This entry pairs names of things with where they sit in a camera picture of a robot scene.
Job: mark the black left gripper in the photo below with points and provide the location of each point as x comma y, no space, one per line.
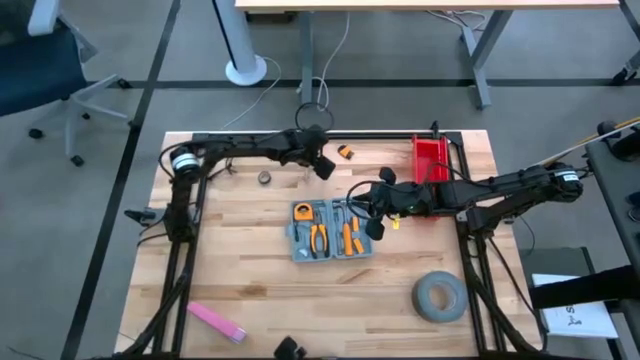
315,160

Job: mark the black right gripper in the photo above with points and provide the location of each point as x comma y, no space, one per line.
400,200

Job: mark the yellow bit holder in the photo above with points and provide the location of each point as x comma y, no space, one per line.
355,224

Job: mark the small yellow black tool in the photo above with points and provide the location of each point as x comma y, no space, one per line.
346,151

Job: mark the small grey socket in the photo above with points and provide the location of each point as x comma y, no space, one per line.
259,177

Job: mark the grey-blue plastic tool case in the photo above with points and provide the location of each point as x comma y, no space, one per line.
330,255

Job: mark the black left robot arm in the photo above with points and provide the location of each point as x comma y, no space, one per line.
240,147

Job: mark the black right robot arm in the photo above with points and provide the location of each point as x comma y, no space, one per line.
500,187

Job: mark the small white paper scrap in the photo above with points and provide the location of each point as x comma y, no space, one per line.
301,254

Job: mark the small black object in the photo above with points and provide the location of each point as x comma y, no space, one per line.
287,350

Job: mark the pink flat box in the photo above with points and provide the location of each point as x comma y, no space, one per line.
217,322

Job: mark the wooden desk grey legs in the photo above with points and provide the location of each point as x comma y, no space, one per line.
425,5

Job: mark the grey floor box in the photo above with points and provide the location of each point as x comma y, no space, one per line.
555,260

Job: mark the black flat bar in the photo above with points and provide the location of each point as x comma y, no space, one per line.
580,289

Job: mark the white rod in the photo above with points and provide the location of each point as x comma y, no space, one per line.
590,145

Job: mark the white printed paper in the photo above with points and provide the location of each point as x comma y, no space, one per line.
575,320

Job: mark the black side table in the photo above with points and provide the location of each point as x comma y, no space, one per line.
615,200

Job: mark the black caster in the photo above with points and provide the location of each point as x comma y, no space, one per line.
625,75

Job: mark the grey office chair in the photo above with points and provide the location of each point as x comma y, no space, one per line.
35,65

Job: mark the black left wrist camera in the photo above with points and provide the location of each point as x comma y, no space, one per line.
314,136

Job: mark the black aluminium table frame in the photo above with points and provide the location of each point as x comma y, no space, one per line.
375,135

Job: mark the red bin wall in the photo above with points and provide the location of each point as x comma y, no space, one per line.
425,155

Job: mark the grey duct tape roll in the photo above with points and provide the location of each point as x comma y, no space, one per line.
422,300

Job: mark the grey pedestal column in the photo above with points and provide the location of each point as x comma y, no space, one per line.
240,45

